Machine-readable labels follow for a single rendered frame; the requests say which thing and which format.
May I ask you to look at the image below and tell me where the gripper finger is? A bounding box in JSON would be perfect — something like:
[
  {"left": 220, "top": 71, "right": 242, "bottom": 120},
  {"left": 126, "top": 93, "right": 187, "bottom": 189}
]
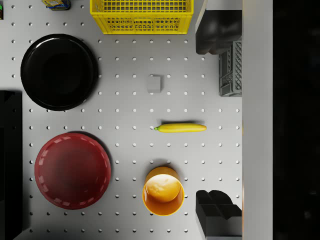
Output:
[
  {"left": 195, "top": 9, "right": 243, "bottom": 56},
  {"left": 195, "top": 189, "right": 243, "bottom": 238}
]

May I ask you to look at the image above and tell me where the dark grey basket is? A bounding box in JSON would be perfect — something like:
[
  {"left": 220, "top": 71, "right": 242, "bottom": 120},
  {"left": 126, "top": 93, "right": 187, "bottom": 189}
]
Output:
[{"left": 218, "top": 40, "right": 243, "bottom": 98}]

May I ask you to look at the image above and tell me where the yellow bowl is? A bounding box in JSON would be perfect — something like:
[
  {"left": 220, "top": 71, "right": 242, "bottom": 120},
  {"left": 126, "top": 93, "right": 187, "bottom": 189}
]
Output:
[{"left": 141, "top": 166, "right": 186, "bottom": 217}]

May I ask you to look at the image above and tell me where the yellow basket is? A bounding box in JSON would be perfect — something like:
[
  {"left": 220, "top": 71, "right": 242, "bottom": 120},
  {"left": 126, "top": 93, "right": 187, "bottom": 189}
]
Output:
[{"left": 89, "top": 0, "right": 195, "bottom": 35}]

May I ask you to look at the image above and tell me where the grey cube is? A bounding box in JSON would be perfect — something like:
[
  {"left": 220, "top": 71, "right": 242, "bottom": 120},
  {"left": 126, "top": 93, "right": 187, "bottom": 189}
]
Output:
[{"left": 146, "top": 75, "right": 162, "bottom": 94}]

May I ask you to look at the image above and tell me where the banana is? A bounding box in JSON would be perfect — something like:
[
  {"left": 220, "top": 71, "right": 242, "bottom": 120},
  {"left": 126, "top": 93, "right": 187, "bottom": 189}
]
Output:
[{"left": 153, "top": 122, "right": 208, "bottom": 134}]

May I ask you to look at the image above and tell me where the red plate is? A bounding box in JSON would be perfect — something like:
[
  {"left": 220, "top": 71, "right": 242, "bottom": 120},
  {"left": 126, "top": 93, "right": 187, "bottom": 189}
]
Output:
[{"left": 34, "top": 132, "right": 112, "bottom": 211}]

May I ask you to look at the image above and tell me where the flat-sided can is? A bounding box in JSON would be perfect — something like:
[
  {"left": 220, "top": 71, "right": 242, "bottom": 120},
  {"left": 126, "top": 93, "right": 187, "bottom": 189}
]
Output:
[{"left": 40, "top": 0, "right": 72, "bottom": 12}]

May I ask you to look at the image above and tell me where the black plate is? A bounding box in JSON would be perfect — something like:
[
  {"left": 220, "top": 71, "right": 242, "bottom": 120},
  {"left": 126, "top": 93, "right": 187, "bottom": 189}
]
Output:
[{"left": 20, "top": 33, "right": 99, "bottom": 112}]

